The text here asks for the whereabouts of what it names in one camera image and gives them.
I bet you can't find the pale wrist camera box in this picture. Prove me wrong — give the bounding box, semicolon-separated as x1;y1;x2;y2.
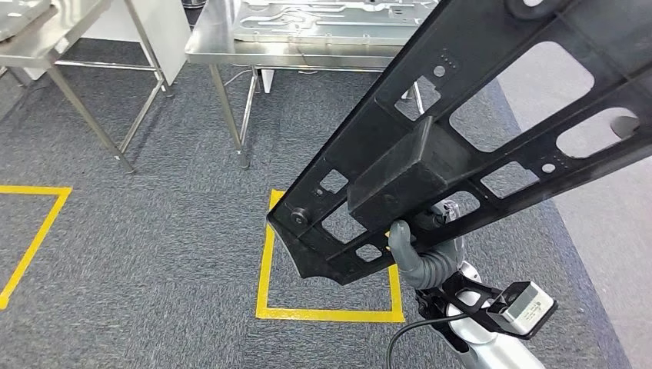
501;281;557;336

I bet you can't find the stainless steel workbench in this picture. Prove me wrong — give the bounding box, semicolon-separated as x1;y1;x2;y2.
184;0;441;170

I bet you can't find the stamped silver metal panel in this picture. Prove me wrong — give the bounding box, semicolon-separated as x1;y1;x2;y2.
233;0;440;46

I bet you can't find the stainless steel side table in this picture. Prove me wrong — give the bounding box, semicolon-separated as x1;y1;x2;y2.
0;0;175;175

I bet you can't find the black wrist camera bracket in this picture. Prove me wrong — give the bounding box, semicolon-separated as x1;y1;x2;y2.
414;272;559;341

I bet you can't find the black plastic plate frame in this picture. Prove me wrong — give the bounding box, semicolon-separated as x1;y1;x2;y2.
266;0;652;286

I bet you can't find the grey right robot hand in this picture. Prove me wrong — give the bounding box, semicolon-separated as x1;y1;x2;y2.
388;200;461;286

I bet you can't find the white cabinet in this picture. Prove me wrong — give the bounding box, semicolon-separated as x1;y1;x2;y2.
84;0;192;98

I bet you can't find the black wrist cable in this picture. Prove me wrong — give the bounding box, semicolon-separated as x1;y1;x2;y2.
386;313;470;369

